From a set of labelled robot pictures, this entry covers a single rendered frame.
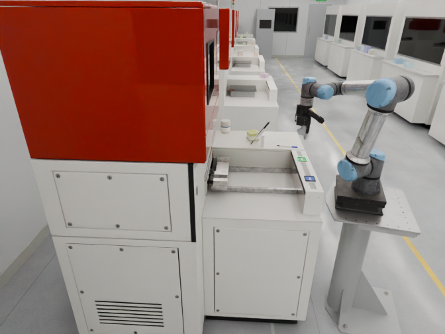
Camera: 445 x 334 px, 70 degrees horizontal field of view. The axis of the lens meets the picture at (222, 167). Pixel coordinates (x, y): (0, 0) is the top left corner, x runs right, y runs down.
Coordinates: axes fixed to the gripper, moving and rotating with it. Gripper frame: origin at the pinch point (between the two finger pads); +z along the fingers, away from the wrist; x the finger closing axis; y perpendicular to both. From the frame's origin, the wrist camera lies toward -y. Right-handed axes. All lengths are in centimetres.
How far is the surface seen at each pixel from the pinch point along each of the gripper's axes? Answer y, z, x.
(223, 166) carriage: 50, 23, -4
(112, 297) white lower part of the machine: 104, 67, 66
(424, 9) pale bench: -278, -73, -460
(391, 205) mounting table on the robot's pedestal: -45, 29, 28
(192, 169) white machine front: 59, -9, 66
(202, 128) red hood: 55, -27, 66
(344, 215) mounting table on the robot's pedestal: -17, 29, 40
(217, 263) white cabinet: 50, 59, 46
